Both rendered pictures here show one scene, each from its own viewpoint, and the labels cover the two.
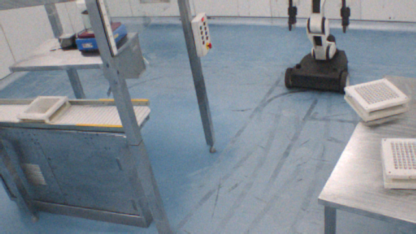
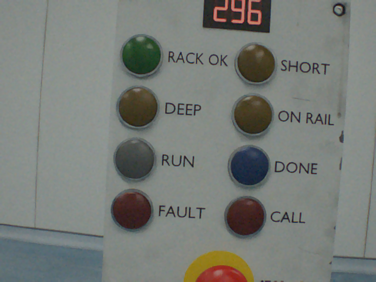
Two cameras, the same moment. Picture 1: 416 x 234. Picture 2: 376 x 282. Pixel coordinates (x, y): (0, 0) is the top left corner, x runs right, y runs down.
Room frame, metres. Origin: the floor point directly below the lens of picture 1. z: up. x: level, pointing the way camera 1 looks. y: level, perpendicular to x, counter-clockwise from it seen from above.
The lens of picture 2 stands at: (2.56, -0.45, 1.00)
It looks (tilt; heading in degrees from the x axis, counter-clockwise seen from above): 3 degrees down; 65
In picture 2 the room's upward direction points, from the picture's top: 4 degrees clockwise
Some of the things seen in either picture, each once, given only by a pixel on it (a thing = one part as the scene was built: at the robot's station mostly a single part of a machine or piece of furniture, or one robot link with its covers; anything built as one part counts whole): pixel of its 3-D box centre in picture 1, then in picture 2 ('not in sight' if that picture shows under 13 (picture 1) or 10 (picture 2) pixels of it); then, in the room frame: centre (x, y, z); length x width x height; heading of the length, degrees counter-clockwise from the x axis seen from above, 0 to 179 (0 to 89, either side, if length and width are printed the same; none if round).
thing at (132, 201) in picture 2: not in sight; (131, 210); (2.71, -0.07, 0.93); 0.03 x 0.01 x 0.03; 157
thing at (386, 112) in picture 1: (375, 103); not in sight; (1.74, -0.86, 0.81); 0.24 x 0.24 x 0.02; 3
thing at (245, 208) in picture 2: not in sight; (245, 217); (2.78, -0.10, 0.93); 0.03 x 0.01 x 0.03; 157
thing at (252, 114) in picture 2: not in sight; (253, 114); (2.78, -0.10, 1.00); 0.03 x 0.01 x 0.03; 157
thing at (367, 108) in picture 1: (376, 94); not in sight; (1.74, -0.86, 0.86); 0.25 x 0.24 x 0.02; 93
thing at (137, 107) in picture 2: not in sight; (137, 107); (2.71, -0.07, 1.00); 0.03 x 0.01 x 0.03; 157
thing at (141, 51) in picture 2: not in sight; (141, 54); (2.71, -0.07, 1.04); 0.03 x 0.01 x 0.03; 157
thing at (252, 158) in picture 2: not in sight; (249, 165); (2.78, -0.10, 0.97); 0.03 x 0.01 x 0.03; 157
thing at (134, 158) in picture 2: not in sight; (134, 159); (2.71, -0.07, 0.97); 0.03 x 0.01 x 0.03; 157
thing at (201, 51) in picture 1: (201, 34); (223, 164); (2.78, -0.06, 0.96); 0.17 x 0.06 x 0.26; 157
